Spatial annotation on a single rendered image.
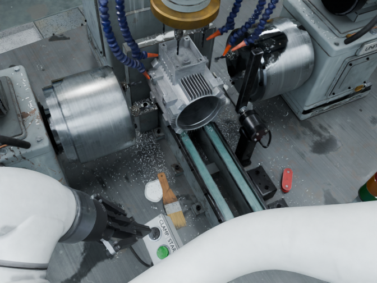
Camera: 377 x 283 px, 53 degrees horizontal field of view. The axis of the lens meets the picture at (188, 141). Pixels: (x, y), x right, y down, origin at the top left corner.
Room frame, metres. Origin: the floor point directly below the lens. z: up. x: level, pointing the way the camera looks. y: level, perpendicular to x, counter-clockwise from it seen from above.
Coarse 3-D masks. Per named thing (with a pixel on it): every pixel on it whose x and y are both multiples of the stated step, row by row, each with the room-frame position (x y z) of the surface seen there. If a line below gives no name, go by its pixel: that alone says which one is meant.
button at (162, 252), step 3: (162, 246) 0.28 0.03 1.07; (159, 249) 0.27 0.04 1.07; (162, 249) 0.27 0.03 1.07; (165, 249) 0.27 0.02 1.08; (159, 252) 0.26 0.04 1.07; (162, 252) 0.26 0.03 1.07; (165, 252) 0.26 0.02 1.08; (168, 252) 0.26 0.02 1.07; (159, 255) 0.26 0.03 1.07; (162, 255) 0.26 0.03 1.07; (165, 255) 0.26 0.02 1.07; (159, 258) 0.25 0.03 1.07; (162, 258) 0.25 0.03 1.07
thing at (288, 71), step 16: (272, 32) 0.95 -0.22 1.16; (288, 32) 0.96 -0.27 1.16; (304, 32) 0.99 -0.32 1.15; (240, 48) 0.94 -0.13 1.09; (256, 48) 0.88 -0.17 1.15; (272, 48) 0.89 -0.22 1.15; (288, 48) 0.91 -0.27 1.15; (304, 48) 0.93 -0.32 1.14; (240, 64) 0.92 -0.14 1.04; (272, 64) 0.85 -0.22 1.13; (288, 64) 0.87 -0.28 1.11; (304, 64) 0.90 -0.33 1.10; (240, 80) 0.90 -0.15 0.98; (256, 80) 0.84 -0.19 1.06; (272, 80) 0.83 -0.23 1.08; (288, 80) 0.85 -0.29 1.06; (304, 80) 0.89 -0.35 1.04; (256, 96) 0.83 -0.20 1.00; (272, 96) 0.84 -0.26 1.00
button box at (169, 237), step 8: (160, 216) 0.35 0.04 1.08; (168, 216) 0.36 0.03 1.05; (152, 224) 0.33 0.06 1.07; (160, 224) 0.33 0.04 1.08; (168, 224) 0.33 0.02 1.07; (160, 232) 0.31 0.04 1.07; (168, 232) 0.31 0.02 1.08; (176, 232) 0.32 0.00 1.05; (144, 240) 0.29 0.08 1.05; (152, 240) 0.29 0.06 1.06; (160, 240) 0.29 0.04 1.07; (168, 240) 0.29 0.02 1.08; (176, 240) 0.30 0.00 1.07; (152, 248) 0.28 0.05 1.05; (168, 248) 0.27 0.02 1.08; (176, 248) 0.27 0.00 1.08; (152, 256) 0.26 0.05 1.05
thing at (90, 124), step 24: (96, 72) 0.71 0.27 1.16; (48, 96) 0.61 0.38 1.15; (72, 96) 0.61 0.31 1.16; (96, 96) 0.62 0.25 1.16; (120, 96) 0.64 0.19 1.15; (48, 120) 0.57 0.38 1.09; (72, 120) 0.55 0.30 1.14; (96, 120) 0.57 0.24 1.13; (120, 120) 0.59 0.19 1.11; (72, 144) 0.52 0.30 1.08; (96, 144) 0.53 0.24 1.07; (120, 144) 0.56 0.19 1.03
